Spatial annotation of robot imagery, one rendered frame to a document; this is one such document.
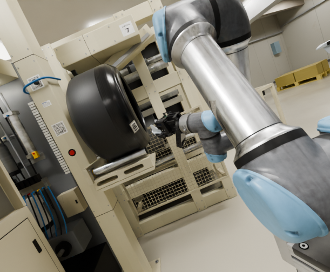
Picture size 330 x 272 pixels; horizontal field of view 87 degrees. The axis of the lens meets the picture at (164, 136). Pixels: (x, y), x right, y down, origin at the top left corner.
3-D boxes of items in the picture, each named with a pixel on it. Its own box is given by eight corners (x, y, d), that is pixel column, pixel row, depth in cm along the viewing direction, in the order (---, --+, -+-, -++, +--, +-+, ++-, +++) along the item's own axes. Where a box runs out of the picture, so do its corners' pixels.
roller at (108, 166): (93, 177, 100) (89, 170, 100) (96, 175, 105) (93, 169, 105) (148, 153, 100) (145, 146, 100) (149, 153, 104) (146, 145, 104)
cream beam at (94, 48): (61, 68, 124) (51, 47, 122) (78, 76, 149) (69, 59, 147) (140, 33, 123) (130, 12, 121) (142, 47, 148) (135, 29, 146)
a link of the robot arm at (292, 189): (432, 208, 18) (198, -21, 41) (303, 266, 18) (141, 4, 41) (343, 209, 29) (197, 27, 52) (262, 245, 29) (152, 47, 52)
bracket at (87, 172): (89, 185, 97) (81, 170, 96) (109, 165, 137) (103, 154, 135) (94, 183, 97) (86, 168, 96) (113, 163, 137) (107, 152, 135)
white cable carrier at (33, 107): (65, 174, 109) (27, 103, 102) (69, 171, 113) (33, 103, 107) (72, 171, 108) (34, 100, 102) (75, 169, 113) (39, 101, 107)
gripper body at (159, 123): (162, 112, 77) (182, 108, 68) (172, 127, 81) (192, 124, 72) (152, 123, 73) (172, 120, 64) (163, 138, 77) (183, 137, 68)
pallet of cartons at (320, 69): (335, 70, 586) (331, 56, 579) (318, 80, 550) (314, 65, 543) (290, 84, 721) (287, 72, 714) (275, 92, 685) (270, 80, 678)
